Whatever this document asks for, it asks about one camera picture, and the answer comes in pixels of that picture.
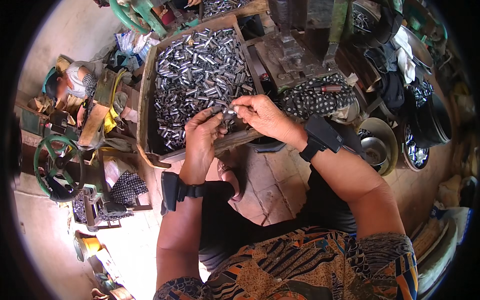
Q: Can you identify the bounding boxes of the wooden crate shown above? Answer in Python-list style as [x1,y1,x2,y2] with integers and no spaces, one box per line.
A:
[136,14,266,169]

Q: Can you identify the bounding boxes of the red-handled screwdriver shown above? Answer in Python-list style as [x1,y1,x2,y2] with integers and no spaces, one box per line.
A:
[313,84,344,94]

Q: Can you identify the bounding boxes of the person's right hand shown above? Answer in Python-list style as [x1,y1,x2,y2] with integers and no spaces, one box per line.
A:
[230,94,309,152]

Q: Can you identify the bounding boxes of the yellow container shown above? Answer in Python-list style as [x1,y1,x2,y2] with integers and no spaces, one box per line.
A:
[73,230,104,263]

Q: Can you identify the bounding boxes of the person's body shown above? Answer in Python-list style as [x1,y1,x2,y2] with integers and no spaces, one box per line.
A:
[153,224,419,300]

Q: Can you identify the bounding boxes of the stack of black tubs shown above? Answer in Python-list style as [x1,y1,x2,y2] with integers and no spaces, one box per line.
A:
[408,93,453,149]

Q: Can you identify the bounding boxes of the white cloth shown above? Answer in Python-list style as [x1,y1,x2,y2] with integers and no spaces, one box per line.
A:
[391,27,418,85]

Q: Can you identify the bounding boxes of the person's left hand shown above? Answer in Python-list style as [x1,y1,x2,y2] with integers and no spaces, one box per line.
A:
[180,106,229,184]

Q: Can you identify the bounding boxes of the stool with dotted cushion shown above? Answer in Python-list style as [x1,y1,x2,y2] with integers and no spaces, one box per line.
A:
[72,170,153,232]

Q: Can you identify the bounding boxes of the large metal basin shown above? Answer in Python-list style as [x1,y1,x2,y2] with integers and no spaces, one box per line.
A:
[356,117,400,177]

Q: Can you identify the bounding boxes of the short steel tube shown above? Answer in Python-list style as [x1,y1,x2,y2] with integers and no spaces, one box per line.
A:
[221,106,239,124]

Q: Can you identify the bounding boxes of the heap of plastic bags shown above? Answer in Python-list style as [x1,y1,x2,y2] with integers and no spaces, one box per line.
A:
[113,29,161,65]

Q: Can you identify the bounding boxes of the wooden tray of tubes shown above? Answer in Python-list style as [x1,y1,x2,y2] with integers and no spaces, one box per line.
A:
[198,0,270,20]

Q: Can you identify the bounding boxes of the basin of metal tubes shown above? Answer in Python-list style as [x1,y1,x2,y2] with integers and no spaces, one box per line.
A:
[402,124,431,172]

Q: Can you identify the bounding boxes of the green machine frame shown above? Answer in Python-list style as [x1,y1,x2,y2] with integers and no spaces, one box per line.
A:
[109,0,170,38]

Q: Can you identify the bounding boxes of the small steel bowl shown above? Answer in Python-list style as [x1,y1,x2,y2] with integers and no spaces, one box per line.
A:
[360,136,389,168]

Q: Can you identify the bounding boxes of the dark cloth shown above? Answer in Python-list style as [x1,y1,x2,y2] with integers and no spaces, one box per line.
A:
[375,70,406,110]

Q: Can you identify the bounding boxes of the green handwheel machine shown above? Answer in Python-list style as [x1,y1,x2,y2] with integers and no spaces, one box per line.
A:
[33,134,88,204]

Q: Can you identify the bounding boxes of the wooden plank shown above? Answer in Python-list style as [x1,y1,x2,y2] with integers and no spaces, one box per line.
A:
[76,103,112,148]

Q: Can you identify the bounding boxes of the black wrist band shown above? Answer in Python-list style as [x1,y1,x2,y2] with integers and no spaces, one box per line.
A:
[299,114,344,163]
[160,171,206,217]

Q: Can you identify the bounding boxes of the black bucket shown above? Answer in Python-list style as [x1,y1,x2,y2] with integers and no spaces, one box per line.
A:
[245,136,288,153]

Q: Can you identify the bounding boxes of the black white-dotted cloth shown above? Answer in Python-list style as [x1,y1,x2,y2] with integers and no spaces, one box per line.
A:
[280,73,358,121]

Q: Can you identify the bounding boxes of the person's legs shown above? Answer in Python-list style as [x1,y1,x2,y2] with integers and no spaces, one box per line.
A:
[198,121,367,272]

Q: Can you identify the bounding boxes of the dark iron press machine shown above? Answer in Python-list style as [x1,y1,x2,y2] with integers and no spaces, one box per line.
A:
[254,0,355,91]

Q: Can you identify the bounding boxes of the yellow cloth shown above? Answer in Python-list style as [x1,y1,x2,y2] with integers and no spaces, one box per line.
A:
[103,69,129,134]

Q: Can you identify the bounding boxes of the pile of metal tubes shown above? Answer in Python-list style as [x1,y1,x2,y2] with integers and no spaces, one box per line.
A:
[153,27,256,151]

